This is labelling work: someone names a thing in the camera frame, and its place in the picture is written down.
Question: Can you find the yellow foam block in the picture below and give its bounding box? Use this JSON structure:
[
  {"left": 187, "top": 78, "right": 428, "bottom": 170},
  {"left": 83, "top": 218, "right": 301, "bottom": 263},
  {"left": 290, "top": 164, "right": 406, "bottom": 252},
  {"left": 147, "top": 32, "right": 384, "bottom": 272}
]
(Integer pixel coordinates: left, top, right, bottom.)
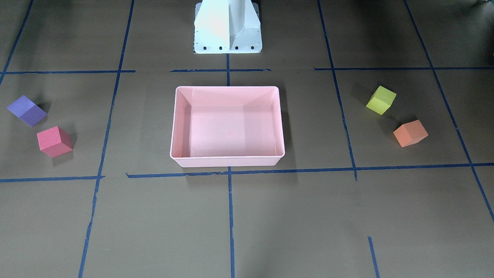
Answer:
[{"left": 366, "top": 86, "right": 397, "bottom": 115}]

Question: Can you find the orange foam block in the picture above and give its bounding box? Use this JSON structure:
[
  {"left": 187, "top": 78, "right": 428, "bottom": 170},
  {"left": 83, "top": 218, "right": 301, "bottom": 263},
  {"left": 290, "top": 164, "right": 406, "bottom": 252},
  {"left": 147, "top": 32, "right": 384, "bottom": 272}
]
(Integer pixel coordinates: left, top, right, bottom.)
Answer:
[{"left": 393, "top": 120, "right": 428, "bottom": 147}]

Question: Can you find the red foam block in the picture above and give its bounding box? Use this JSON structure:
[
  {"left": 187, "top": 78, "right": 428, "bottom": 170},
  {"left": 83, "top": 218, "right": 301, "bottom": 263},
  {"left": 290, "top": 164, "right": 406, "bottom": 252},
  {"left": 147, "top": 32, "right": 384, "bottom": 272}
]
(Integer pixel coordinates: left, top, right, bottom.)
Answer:
[{"left": 37, "top": 126, "right": 73, "bottom": 157}]

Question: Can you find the purple foam block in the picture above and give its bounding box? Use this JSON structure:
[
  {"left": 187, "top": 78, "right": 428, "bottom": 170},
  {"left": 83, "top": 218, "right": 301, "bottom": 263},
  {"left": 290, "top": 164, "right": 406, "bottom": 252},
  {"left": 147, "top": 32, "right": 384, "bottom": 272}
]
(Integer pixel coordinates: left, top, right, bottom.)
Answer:
[{"left": 7, "top": 95, "right": 47, "bottom": 127}]

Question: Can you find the pink plastic bin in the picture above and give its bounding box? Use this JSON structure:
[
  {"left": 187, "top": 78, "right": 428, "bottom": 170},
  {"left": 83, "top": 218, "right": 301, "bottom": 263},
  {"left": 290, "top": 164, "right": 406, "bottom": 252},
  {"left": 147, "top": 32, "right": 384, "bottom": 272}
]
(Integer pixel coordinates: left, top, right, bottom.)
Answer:
[{"left": 169, "top": 86, "right": 286, "bottom": 168}]

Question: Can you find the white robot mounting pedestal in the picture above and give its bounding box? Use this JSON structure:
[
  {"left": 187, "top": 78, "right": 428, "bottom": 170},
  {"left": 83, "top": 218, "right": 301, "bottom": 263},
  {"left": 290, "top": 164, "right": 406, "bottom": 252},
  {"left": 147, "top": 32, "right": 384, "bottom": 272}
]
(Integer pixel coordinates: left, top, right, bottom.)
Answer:
[{"left": 193, "top": 0, "right": 263, "bottom": 54}]

